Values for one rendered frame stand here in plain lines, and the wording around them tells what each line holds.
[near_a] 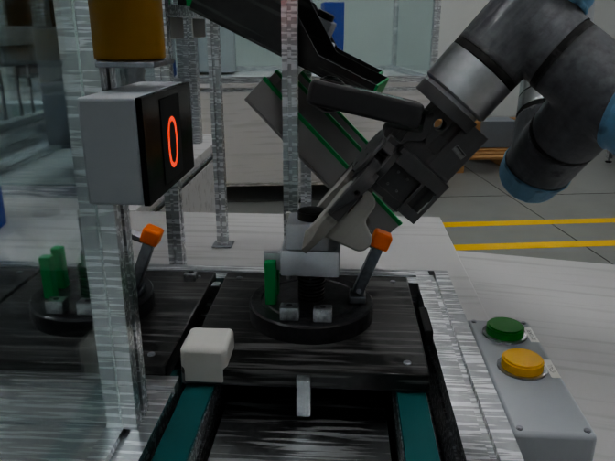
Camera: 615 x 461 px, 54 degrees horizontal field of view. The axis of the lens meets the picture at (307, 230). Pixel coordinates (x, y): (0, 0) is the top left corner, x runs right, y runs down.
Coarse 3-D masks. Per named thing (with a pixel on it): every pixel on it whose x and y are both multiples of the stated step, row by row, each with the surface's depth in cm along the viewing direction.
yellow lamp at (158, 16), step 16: (96, 0) 40; (112, 0) 39; (128, 0) 39; (144, 0) 40; (160, 0) 41; (96, 16) 40; (112, 16) 40; (128, 16) 40; (144, 16) 40; (160, 16) 42; (96, 32) 40; (112, 32) 40; (128, 32) 40; (144, 32) 40; (160, 32) 42; (96, 48) 41; (112, 48) 40; (128, 48) 40; (144, 48) 41; (160, 48) 42
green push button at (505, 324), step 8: (496, 320) 67; (504, 320) 67; (512, 320) 67; (488, 328) 66; (496, 328) 66; (504, 328) 66; (512, 328) 66; (520, 328) 66; (496, 336) 65; (504, 336) 65; (512, 336) 65; (520, 336) 65
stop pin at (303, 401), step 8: (304, 376) 58; (296, 384) 57; (304, 384) 57; (296, 392) 58; (304, 392) 57; (296, 400) 58; (304, 400) 58; (296, 408) 58; (304, 408) 58; (304, 416) 58
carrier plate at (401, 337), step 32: (224, 288) 76; (256, 288) 76; (384, 288) 76; (224, 320) 68; (384, 320) 68; (416, 320) 68; (256, 352) 61; (288, 352) 61; (320, 352) 61; (352, 352) 61; (384, 352) 61; (416, 352) 61; (224, 384) 59; (256, 384) 59; (288, 384) 59; (320, 384) 58; (352, 384) 58; (384, 384) 58; (416, 384) 58
